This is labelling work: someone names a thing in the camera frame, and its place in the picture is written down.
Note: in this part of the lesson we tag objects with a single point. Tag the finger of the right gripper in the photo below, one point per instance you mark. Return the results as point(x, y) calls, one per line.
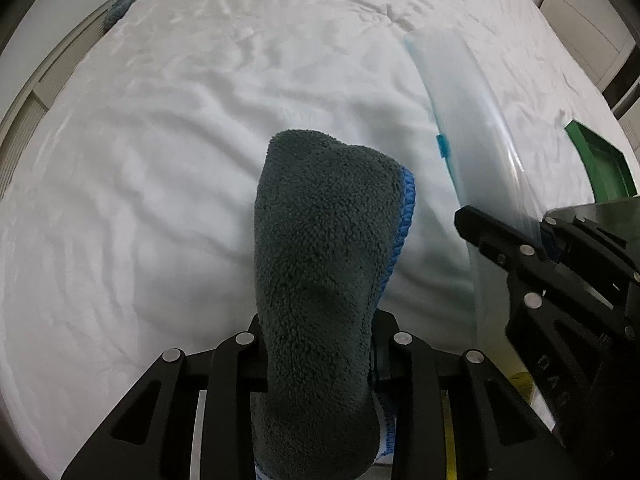
point(500, 239)

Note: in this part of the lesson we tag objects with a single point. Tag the white radiator window panel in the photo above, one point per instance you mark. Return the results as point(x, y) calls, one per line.
point(43, 87)

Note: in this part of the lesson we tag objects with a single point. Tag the white wardrobe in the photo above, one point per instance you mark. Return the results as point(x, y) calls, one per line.
point(602, 44)

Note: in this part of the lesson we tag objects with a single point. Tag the teal cloth on nightstand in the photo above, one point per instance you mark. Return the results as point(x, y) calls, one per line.
point(116, 12)

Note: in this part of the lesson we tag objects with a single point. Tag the white bed sheet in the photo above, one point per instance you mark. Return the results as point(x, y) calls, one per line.
point(128, 226)

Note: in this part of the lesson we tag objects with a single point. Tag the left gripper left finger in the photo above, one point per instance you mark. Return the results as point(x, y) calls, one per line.
point(149, 433)

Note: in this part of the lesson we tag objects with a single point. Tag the clear zip bag blue edge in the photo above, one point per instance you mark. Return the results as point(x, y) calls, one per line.
point(483, 165)

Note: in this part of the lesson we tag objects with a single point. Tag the green tray box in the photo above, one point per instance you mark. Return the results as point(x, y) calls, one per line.
point(606, 167)

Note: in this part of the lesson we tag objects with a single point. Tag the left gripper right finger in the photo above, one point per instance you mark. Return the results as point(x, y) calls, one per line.
point(445, 416)

